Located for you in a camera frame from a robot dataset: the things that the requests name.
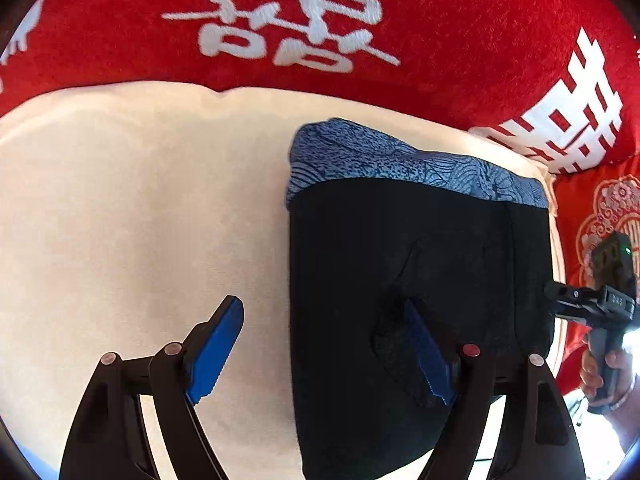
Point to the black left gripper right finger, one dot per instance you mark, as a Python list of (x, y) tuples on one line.
[(536, 438)]

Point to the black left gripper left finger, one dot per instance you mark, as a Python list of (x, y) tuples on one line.
[(108, 439)]

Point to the black blue patterned pants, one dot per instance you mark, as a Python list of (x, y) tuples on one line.
[(396, 256)]

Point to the person's right hand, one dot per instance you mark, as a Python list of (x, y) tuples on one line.
[(607, 377)]

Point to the red gold floral pillow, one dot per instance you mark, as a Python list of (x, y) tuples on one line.
[(592, 205)]

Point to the red white block pillow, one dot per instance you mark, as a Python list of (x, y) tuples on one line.
[(572, 127)]

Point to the cream sofa seat cover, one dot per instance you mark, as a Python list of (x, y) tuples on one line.
[(128, 212)]

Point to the red white character cushion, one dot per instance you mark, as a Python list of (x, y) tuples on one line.
[(464, 63)]

